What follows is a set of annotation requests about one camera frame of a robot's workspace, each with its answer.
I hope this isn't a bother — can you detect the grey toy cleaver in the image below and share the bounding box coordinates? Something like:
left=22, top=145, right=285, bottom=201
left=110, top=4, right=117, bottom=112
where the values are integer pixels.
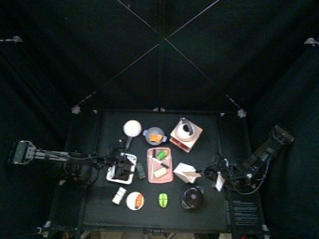
left=137, top=162, right=149, bottom=180

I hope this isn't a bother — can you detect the white and tan carton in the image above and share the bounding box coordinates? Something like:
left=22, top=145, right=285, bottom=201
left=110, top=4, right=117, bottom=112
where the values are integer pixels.
left=173, top=162, right=202, bottom=184

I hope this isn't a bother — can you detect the white rectangular tray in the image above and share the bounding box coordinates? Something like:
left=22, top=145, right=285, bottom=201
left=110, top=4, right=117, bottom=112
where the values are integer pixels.
left=106, top=151, right=139, bottom=185

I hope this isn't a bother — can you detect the pale yellow butter block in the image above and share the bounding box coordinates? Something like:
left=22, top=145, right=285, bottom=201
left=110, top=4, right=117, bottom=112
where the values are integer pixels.
left=154, top=167, right=169, bottom=179

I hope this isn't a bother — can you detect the white rectangular block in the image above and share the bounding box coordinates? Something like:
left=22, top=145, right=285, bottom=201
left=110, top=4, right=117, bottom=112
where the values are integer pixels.
left=111, top=187, right=129, bottom=205

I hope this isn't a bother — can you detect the green toy vegetable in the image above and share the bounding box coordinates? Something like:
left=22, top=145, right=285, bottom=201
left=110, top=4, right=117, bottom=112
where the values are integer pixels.
left=157, top=149, right=170, bottom=161

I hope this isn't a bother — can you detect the pink cutting board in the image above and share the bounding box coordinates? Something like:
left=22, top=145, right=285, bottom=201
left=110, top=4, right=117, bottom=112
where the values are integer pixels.
left=146, top=147, right=175, bottom=184

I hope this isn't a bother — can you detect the white plate with orange salmon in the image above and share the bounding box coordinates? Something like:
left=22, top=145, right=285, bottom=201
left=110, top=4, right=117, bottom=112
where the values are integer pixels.
left=125, top=191, right=146, bottom=212

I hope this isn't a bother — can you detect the blue-grey bowl with orange food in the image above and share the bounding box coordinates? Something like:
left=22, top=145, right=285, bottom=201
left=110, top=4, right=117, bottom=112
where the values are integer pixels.
left=142, top=126, right=169, bottom=147

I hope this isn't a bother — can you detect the pink wooden box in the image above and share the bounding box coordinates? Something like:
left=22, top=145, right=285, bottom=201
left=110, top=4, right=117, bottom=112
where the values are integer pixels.
left=169, top=119, right=205, bottom=153

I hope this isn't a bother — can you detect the green halved toy fruit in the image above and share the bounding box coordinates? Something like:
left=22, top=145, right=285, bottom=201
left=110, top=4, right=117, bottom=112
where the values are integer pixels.
left=158, top=192, right=170, bottom=209

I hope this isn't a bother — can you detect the white toy kettle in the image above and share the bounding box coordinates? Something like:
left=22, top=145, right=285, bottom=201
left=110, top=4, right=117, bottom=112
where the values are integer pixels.
left=174, top=117, right=197, bottom=142

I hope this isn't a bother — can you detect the white printed label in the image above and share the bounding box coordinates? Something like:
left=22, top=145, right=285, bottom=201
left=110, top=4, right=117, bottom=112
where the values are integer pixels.
left=233, top=200, right=261, bottom=227

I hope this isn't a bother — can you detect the white toy knife black handle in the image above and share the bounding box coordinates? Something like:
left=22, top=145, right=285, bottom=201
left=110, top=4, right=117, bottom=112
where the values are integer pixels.
left=150, top=156, right=171, bottom=170

